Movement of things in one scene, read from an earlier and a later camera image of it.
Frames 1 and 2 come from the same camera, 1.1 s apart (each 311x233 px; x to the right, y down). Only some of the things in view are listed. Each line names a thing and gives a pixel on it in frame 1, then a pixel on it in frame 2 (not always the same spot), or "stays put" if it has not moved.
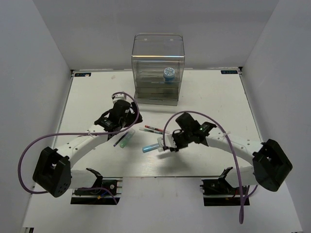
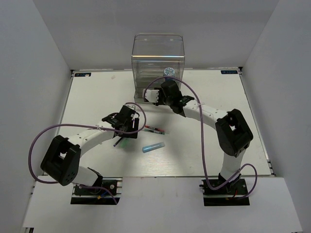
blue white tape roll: [169, 74] stays put
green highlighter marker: [128, 137] stays put
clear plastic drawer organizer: [158, 63] stays put
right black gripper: [179, 146] -> [161, 92]
